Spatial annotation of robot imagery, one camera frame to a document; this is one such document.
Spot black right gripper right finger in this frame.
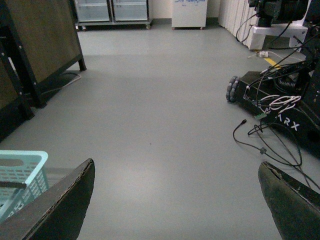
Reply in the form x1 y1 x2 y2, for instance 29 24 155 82
258 161 320 240

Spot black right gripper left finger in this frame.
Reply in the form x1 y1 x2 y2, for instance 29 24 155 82
0 158 95 240

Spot light blue plastic basket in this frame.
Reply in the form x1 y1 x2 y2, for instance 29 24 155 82
0 150 50 222

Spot grey omni wheel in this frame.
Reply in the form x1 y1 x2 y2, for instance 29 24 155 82
225 76 240 103

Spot white power strip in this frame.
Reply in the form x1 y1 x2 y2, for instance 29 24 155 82
258 51 269 58

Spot dark wooden display stand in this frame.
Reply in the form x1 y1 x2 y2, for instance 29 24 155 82
0 0 86 139

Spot glass door refrigerator cabinet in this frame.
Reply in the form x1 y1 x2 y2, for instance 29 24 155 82
73 0 153 31

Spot white chest freezer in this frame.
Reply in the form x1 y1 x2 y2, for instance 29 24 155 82
171 0 208 30

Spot black loose floor cable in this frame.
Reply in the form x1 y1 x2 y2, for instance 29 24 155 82
232 119 320 193

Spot white bundled cable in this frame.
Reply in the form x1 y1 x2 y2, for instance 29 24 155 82
259 94 302 113

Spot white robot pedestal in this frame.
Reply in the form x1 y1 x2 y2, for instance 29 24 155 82
244 22 308 50

